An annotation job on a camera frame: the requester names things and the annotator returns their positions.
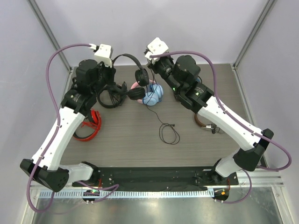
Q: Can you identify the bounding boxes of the black wired on-ear headphones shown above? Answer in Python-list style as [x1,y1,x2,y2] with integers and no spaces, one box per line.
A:
[112,53,181,145]

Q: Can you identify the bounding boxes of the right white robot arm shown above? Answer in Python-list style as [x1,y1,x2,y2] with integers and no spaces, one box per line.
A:
[147,55,274,185]

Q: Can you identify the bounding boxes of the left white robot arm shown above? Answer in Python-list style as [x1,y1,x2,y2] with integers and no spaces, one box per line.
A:
[20,59,115,192]

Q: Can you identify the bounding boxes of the pink blue cat-ear headphones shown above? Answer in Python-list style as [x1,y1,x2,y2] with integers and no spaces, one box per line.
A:
[136,80,164,106]

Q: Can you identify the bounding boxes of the red headphones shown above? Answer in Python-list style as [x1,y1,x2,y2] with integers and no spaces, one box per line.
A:
[73,109,102,142]

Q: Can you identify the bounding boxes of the brown leather headphones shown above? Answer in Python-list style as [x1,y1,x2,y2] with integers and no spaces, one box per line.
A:
[194,114,224,134]

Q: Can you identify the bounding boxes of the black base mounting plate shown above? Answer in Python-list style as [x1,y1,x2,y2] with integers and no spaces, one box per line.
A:
[84,166,239,192]

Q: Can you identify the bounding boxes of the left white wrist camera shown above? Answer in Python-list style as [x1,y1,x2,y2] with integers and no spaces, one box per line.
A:
[89,43,113,68]

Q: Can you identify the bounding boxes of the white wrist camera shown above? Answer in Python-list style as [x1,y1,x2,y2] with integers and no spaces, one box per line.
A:
[89,43,113,68]
[144,37,169,64]

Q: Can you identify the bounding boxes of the black headphones with wrapped cable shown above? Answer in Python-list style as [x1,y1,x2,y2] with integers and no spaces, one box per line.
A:
[97,81,128,109]

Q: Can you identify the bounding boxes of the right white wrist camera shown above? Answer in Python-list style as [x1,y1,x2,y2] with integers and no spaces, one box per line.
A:
[144,37,169,64]

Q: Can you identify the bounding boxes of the slotted cable duct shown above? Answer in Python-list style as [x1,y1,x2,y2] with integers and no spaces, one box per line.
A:
[38,190,214,199]

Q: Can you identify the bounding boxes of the aluminium rail front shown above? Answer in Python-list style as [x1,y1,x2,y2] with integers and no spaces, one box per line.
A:
[28,171,285,190]

